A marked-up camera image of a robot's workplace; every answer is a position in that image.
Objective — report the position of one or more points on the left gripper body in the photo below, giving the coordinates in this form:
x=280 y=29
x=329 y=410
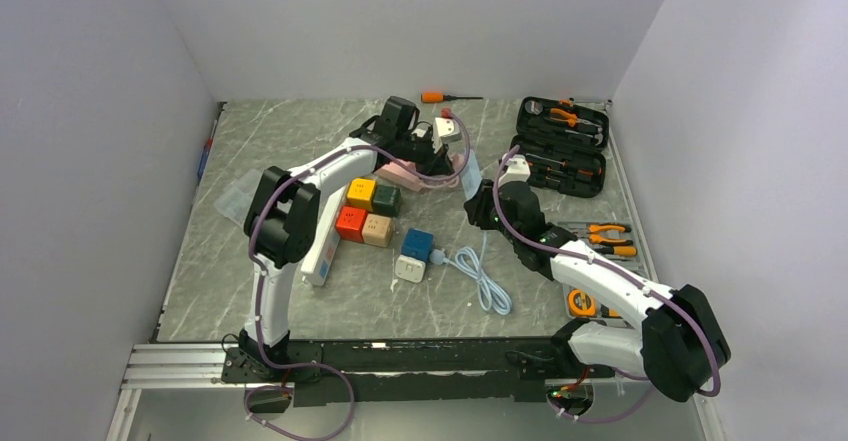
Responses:
x=420 y=151

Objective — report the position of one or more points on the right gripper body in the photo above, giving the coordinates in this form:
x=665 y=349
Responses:
x=482 y=214

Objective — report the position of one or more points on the pink power strip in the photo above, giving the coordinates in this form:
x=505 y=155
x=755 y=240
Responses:
x=397 y=173

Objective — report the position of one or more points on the black tool case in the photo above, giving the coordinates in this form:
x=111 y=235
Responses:
x=568 y=160

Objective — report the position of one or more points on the blue cube socket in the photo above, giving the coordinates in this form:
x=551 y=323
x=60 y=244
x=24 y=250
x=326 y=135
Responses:
x=417 y=244

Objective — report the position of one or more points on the grey tool case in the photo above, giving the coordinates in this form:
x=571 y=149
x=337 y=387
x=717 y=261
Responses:
x=629 y=257

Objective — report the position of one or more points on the white cube socket small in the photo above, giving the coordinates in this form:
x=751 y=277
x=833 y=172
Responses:
x=409 y=269

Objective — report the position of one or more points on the white long power strip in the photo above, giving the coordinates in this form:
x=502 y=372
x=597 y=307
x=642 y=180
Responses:
x=316 y=265

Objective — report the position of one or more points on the clear plastic parts box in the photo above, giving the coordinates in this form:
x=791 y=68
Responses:
x=235 y=201

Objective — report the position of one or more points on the light blue power strip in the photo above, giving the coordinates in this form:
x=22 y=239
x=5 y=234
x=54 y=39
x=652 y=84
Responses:
x=470 y=176

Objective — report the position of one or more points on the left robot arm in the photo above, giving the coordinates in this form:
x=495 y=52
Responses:
x=282 y=220

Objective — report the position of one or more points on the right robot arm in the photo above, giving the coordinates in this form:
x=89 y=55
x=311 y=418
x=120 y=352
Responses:
x=671 y=336

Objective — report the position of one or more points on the dark green cube socket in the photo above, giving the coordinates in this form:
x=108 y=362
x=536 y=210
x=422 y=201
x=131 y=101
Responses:
x=386 y=201

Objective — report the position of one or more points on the yellow cube socket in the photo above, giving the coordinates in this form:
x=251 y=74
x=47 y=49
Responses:
x=360 y=193

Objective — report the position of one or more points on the beige cube socket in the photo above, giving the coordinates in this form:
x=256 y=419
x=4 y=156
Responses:
x=377 y=230

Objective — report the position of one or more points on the red cube socket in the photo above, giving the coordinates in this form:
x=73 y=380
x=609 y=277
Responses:
x=350 y=223

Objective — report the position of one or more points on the orange pliers in grey case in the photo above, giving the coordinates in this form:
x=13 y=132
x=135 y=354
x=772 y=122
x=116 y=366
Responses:
x=610 y=234

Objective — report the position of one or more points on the orange pliers in black case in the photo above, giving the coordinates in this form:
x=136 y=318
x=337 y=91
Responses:
x=562 y=116

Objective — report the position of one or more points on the orange tape measure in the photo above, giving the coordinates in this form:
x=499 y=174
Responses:
x=580 y=304

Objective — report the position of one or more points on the red blue pen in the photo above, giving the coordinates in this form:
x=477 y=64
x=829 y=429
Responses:
x=203 y=160

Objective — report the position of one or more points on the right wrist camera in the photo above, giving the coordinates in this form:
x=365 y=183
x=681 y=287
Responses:
x=517 y=169

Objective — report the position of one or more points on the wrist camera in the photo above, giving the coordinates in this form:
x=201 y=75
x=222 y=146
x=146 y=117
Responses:
x=445 y=129
x=517 y=169

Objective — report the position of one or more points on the orange handled screwdriver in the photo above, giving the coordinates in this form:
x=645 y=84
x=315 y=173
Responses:
x=440 y=97

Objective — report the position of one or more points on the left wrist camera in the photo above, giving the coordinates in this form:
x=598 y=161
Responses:
x=445 y=129

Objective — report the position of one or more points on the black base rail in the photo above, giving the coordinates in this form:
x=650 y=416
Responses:
x=522 y=369

